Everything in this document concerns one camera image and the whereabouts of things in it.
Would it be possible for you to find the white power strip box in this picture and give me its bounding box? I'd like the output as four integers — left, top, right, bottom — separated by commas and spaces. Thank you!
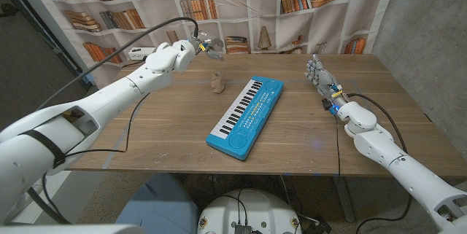
128, 47, 156, 61

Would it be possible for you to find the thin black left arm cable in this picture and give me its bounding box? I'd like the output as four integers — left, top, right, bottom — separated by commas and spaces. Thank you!
64, 93, 151, 158

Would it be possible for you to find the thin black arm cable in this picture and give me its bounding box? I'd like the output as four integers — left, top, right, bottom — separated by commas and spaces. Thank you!
64, 93, 151, 158
333, 114, 342, 177

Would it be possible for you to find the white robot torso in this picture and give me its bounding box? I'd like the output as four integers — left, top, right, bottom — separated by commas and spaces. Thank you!
196, 189, 302, 234

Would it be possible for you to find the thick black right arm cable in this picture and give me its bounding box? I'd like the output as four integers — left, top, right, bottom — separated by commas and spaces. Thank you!
345, 93, 408, 154

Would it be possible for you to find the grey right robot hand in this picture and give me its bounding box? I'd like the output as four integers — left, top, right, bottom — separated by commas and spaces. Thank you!
304, 53, 350, 109

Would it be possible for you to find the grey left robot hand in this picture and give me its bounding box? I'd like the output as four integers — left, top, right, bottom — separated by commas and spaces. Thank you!
195, 31, 225, 62

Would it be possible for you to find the printed bookshelf backdrop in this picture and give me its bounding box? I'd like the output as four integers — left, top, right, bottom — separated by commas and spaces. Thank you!
21, 0, 402, 91

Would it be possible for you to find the black power strip cord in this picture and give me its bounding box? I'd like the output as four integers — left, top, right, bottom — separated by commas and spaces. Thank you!
121, 58, 147, 69

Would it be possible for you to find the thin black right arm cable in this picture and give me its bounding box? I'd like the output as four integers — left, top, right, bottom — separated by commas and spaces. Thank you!
333, 114, 342, 177

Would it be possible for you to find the blue toy piano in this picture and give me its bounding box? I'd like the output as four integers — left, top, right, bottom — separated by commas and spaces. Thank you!
205, 75, 285, 161

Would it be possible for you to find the grey table leg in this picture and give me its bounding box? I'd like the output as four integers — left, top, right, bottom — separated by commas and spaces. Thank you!
333, 175, 355, 223

